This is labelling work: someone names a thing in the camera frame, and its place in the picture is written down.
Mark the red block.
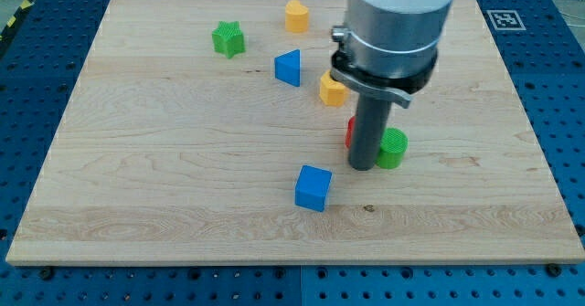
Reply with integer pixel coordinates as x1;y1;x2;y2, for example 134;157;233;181
345;116;356;149

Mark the yellow hexagon block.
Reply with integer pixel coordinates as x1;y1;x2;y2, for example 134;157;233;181
319;70;349;107

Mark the black bolt right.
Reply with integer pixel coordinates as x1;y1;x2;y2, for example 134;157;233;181
545;263;562;278

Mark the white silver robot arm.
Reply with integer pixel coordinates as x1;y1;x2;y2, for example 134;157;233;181
330;0;452;108

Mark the blue cube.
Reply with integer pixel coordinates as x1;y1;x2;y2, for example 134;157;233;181
294;165;333;212

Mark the blue triangle block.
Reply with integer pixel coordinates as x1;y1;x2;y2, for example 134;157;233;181
274;49;301;87

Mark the black bolt left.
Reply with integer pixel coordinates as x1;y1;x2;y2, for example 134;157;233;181
38;267;54;280

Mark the green star block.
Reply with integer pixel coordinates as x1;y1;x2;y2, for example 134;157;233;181
212;21;246;58

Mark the green cylinder block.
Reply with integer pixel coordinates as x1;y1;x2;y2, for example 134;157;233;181
376;128;409;169

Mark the wooden board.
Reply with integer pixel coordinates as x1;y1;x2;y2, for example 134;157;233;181
6;0;584;266

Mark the black bolt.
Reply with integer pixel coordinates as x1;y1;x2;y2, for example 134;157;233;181
38;267;54;280
545;263;562;278

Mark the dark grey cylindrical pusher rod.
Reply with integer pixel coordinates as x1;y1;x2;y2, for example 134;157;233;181
348;95;391;171

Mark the yellow heart block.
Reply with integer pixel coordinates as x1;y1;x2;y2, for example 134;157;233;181
284;0;310;33

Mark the white fiducial marker tag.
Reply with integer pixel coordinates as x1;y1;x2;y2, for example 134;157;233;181
486;9;526;31

